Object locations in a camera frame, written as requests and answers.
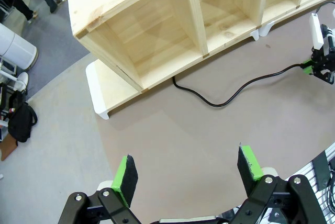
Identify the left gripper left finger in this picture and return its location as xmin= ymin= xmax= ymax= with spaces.
xmin=57 ymin=153 xmax=147 ymax=224

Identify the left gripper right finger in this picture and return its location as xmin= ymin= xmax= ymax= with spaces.
xmin=227 ymin=143 xmax=328 ymax=224

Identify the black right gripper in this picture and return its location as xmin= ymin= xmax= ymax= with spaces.
xmin=300 ymin=48 xmax=335 ymax=85

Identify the black power cable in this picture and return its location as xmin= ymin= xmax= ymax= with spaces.
xmin=172 ymin=63 xmax=312 ymax=108

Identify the white slatted panel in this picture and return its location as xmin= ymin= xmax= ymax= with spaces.
xmin=286 ymin=142 xmax=335 ymax=224

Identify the black backpack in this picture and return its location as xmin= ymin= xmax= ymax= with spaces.
xmin=7 ymin=102 xmax=39 ymax=144

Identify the brown board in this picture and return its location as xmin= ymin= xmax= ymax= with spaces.
xmin=0 ymin=132 xmax=19 ymax=162

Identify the wooden compartment shelf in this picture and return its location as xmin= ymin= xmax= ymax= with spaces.
xmin=64 ymin=0 xmax=335 ymax=94

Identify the white cylindrical air purifier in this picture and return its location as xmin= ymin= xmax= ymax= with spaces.
xmin=0 ymin=22 xmax=39 ymax=72

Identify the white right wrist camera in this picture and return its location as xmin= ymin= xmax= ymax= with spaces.
xmin=309 ymin=13 xmax=326 ymax=51

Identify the thin black camera cable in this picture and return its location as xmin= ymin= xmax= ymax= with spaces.
xmin=315 ymin=0 xmax=335 ymax=16

